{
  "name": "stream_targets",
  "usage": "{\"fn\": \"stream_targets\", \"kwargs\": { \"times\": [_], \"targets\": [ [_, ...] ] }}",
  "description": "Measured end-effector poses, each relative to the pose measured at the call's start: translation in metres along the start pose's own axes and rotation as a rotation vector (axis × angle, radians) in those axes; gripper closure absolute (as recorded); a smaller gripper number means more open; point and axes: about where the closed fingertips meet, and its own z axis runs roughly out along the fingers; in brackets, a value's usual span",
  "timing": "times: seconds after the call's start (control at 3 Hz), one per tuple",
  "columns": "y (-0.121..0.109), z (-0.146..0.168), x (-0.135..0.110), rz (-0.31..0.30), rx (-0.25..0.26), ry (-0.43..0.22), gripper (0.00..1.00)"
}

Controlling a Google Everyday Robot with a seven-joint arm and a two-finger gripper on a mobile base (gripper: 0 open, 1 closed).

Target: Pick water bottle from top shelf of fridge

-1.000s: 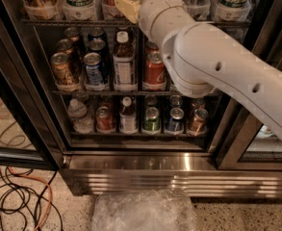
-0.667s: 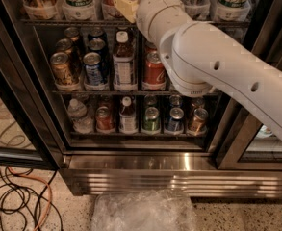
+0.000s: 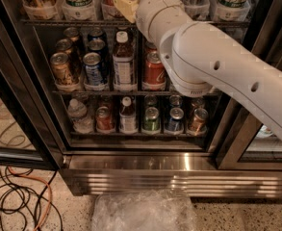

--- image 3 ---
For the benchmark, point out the green can bottom shelf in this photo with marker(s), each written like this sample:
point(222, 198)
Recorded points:
point(151, 120)

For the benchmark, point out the gold can bottom shelf right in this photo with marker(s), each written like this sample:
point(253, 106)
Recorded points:
point(198, 120)

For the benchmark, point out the blue can shelf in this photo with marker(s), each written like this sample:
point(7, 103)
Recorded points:
point(95, 70)
point(175, 120)

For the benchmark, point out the gold can front middle shelf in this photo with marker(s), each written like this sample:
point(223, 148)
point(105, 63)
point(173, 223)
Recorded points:
point(64, 69)

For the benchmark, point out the blue can second row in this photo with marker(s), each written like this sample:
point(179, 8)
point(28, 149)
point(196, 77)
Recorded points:
point(100, 47)

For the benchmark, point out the red cola can front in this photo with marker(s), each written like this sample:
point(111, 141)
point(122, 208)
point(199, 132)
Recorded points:
point(154, 71)

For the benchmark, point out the blue can bottom shelf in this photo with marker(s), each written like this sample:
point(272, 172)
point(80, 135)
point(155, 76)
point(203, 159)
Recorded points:
point(175, 120)

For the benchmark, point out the gold can shelf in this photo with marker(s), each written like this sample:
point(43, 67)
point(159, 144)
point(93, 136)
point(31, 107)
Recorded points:
point(64, 69)
point(198, 120)

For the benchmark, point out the brown tea bottle bottom shelf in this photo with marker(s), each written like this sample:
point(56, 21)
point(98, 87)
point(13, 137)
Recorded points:
point(127, 113)

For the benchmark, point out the gold can second row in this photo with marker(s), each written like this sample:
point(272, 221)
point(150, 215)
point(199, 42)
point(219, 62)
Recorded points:
point(67, 46)

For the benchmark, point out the brown tea bottle shelf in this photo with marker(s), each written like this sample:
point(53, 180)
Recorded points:
point(123, 59)
point(127, 113)

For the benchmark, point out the blue can front middle shelf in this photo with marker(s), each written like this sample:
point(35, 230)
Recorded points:
point(95, 70)

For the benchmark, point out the brown tea bottle middle shelf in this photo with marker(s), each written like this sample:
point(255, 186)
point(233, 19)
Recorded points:
point(123, 59)

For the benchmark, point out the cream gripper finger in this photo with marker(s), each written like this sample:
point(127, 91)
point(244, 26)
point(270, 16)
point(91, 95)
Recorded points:
point(127, 8)

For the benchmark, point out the crumpled clear plastic bag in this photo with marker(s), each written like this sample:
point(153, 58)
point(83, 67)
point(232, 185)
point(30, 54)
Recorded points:
point(161, 210)

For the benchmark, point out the open fridge glass door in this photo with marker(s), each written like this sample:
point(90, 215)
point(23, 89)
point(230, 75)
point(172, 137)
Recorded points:
point(22, 100)

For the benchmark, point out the stainless steel glass-door fridge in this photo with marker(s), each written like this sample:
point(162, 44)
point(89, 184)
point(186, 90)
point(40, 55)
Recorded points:
point(235, 155)

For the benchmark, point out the red can bottom shelf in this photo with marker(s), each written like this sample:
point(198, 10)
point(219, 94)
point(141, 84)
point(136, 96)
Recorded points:
point(104, 119)

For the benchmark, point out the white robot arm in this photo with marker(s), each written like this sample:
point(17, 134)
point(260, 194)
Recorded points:
point(198, 56)

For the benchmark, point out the small water bottle bottom shelf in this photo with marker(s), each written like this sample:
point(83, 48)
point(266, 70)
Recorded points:
point(80, 116)

